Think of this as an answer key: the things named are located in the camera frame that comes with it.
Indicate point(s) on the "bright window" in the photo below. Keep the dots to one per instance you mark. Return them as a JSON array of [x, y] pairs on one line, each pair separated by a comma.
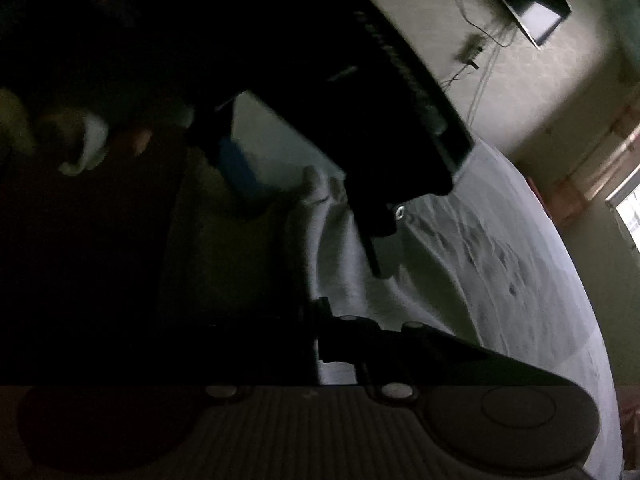
[[624, 204]]

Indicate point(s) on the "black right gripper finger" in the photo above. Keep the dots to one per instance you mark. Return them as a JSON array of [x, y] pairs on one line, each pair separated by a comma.
[[491, 414]]

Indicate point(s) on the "patterned grey bed sheet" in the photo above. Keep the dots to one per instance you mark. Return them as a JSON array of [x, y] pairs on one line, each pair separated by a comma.
[[484, 263]]

